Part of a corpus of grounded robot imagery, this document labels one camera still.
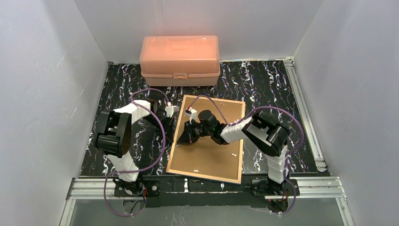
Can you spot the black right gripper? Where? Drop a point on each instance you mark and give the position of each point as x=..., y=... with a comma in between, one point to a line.
x=190, y=134

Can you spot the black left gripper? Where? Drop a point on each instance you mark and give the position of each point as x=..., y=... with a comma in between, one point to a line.
x=166, y=125

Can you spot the blue wooden picture frame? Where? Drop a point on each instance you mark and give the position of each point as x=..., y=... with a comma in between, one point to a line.
x=173, y=143

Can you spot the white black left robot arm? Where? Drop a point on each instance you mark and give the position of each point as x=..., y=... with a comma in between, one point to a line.
x=114, y=132

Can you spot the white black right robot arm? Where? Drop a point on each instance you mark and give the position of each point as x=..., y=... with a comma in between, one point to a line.
x=269, y=137

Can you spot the translucent pink plastic storage box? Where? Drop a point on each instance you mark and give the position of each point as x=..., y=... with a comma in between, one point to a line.
x=180, y=61

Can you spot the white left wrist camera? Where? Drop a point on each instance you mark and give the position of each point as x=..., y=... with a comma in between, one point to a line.
x=170, y=110

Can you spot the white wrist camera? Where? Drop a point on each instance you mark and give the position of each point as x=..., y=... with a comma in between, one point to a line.
x=192, y=113
x=170, y=110

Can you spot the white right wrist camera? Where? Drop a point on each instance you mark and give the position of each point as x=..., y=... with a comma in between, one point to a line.
x=192, y=113

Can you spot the aluminium right side rail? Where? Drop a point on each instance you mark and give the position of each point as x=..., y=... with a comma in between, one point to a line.
x=304, y=113

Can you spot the aluminium front mounting rail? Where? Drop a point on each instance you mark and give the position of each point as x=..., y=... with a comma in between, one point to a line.
x=99, y=188

